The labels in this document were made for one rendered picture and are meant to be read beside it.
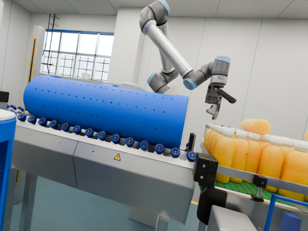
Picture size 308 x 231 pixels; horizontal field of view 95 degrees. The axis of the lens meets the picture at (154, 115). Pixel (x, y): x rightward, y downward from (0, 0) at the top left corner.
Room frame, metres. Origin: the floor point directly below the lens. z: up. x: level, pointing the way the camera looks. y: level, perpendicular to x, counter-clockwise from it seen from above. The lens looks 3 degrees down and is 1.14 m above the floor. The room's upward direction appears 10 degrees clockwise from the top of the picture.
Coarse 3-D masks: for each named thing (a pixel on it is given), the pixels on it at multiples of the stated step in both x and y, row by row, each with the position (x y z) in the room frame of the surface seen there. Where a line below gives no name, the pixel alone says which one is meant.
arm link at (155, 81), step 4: (156, 72) 1.51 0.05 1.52; (160, 72) 1.50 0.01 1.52; (152, 76) 1.46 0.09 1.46; (156, 76) 1.47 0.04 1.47; (160, 76) 1.47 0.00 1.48; (164, 76) 1.47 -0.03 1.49; (148, 80) 1.48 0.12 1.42; (152, 80) 1.46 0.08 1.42; (156, 80) 1.45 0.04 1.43; (160, 80) 1.46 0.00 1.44; (164, 80) 1.47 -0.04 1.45; (148, 84) 1.51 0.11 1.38; (152, 84) 1.46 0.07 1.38; (156, 84) 1.45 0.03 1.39; (160, 84) 1.44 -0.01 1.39; (164, 84) 1.45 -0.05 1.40; (152, 88) 1.49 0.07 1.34; (156, 88) 1.45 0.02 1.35
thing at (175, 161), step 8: (24, 120) 0.81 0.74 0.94; (32, 128) 0.77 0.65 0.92; (40, 128) 0.77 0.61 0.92; (48, 128) 0.77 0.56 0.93; (56, 128) 0.77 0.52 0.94; (64, 136) 0.73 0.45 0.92; (72, 136) 0.73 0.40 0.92; (80, 136) 0.73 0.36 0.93; (96, 144) 0.70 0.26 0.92; (104, 144) 0.69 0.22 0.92; (112, 144) 0.69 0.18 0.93; (128, 152) 0.66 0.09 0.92; (136, 152) 0.66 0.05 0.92; (144, 152) 0.66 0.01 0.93; (160, 160) 0.63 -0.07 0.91; (168, 160) 0.63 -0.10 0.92; (176, 160) 0.63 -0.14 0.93; (184, 160) 0.63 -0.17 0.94; (192, 168) 0.60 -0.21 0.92
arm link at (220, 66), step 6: (216, 60) 0.84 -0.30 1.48; (222, 60) 0.82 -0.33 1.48; (228, 60) 0.82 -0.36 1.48; (210, 66) 0.89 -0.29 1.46; (216, 66) 0.84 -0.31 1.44; (222, 66) 0.82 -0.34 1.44; (228, 66) 0.83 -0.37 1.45; (210, 72) 0.90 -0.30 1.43; (216, 72) 0.83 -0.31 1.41; (222, 72) 0.82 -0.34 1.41
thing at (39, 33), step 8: (40, 32) 1.32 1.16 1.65; (40, 40) 1.33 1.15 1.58; (32, 48) 1.31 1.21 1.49; (40, 48) 1.34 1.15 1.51; (32, 56) 1.31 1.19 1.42; (40, 56) 1.35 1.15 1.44; (32, 64) 1.31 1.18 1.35; (40, 64) 1.36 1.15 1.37; (32, 72) 1.31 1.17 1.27; (24, 112) 1.31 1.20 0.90; (24, 176) 1.35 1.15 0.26; (16, 184) 1.31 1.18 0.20; (24, 184) 1.36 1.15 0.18; (16, 192) 1.31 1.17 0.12; (16, 200) 1.31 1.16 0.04
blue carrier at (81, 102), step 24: (24, 96) 0.76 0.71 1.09; (48, 96) 0.73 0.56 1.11; (72, 96) 0.71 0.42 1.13; (96, 96) 0.69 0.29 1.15; (120, 96) 0.68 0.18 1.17; (144, 96) 0.68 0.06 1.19; (168, 96) 0.68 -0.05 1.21; (48, 120) 0.82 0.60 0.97; (72, 120) 0.73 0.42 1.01; (96, 120) 0.69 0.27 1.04; (120, 120) 0.66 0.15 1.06; (144, 120) 0.63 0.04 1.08; (168, 120) 0.61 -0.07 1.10; (168, 144) 0.65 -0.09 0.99
